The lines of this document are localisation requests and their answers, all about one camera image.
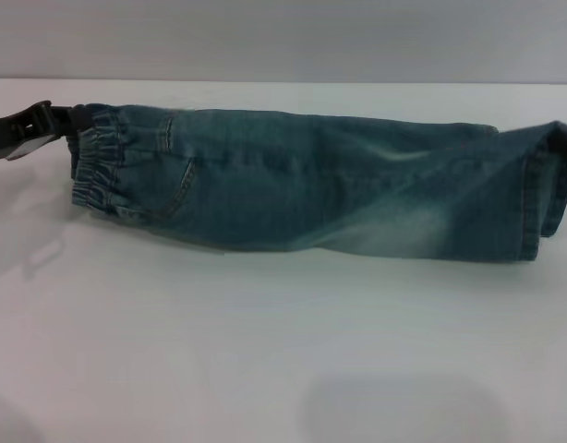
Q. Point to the blue denim shorts with cartoon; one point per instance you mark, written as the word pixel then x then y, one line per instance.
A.
pixel 311 184

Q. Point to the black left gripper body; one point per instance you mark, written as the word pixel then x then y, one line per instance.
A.
pixel 6 136

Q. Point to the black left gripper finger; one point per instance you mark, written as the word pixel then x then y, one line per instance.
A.
pixel 62 121

